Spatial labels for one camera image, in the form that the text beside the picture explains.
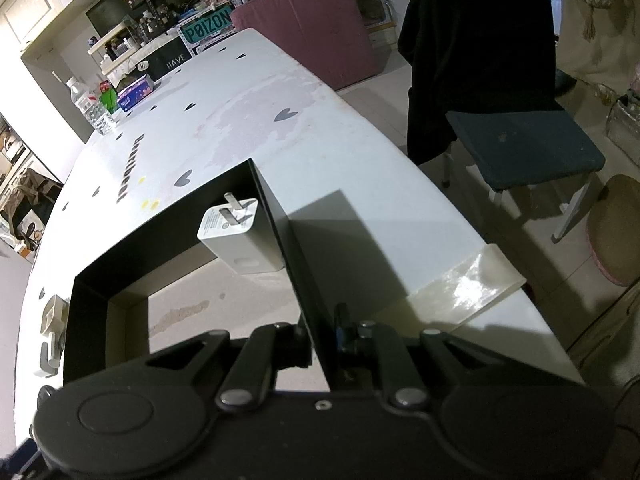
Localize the chair with blue seat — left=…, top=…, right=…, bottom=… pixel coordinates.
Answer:
left=441, top=104, right=606, bottom=244

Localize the green red snack packet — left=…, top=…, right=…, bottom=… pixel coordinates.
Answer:
left=97, top=82, right=119, bottom=112

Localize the teal printed box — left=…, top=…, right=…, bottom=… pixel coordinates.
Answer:
left=180, top=7, right=235, bottom=44

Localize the pink cushioned chair back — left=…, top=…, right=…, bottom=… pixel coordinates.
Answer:
left=231, top=0, right=379, bottom=92

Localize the round woven cushion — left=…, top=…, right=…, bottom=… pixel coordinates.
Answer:
left=585, top=174, right=640, bottom=289

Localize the brown jacket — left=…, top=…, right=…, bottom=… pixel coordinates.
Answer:
left=0, top=167, right=64, bottom=242

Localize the white shelf rack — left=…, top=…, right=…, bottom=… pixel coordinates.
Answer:
left=87, top=9, right=182, bottom=77

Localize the black cloth on chair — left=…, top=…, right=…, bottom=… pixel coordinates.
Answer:
left=398, top=0, right=559, bottom=166

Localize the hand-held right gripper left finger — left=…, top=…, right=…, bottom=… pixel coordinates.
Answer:
left=147, top=323, right=312, bottom=409

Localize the small white charger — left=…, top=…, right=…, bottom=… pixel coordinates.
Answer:
left=42, top=295, right=70, bottom=337

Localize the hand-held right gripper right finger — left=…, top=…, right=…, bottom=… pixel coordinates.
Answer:
left=334, top=303, right=501, bottom=411

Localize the clear glass container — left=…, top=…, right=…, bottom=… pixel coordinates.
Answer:
left=605, top=91, right=640, bottom=154

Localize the clear water bottle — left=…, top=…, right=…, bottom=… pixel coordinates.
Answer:
left=66, top=76, right=114, bottom=135

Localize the black cardboard box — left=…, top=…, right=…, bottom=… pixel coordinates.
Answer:
left=62, top=158, right=416, bottom=396

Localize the black printed storage box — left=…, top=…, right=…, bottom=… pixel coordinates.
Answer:
left=135, top=37, right=194, bottom=82

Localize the purple tissue box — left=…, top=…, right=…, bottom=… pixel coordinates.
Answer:
left=116, top=74, right=156, bottom=112

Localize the large white charger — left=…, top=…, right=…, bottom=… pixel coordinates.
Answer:
left=196, top=192, right=286, bottom=276

